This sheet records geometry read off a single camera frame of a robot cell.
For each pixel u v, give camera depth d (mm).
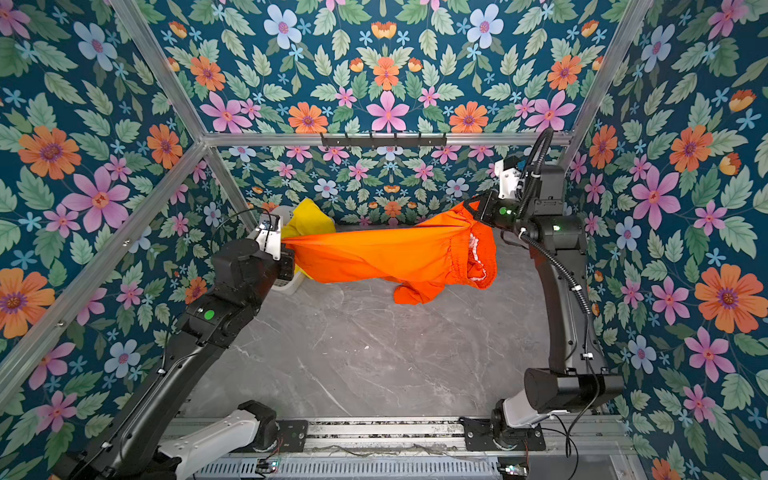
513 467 704
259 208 1169
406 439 750
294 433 736
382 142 932
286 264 596
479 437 724
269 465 717
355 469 766
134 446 380
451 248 741
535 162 466
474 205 653
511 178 591
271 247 562
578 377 390
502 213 563
